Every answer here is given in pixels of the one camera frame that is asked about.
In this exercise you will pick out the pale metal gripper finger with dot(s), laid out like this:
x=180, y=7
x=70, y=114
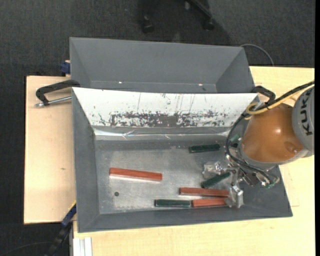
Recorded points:
x=237, y=196
x=215, y=168

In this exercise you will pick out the dark green flat block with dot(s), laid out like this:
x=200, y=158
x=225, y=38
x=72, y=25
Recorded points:
x=204, y=148
x=172, y=203
x=216, y=179

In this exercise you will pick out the red-brown flat block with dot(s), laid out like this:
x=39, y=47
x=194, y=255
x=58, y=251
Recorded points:
x=208, y=202
x=203, y=192
x=136, y=174

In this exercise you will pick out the grey metal bin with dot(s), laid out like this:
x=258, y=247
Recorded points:
x=140, y=150

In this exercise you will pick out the pale wood flat board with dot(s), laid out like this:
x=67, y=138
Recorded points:
x=47, y=150

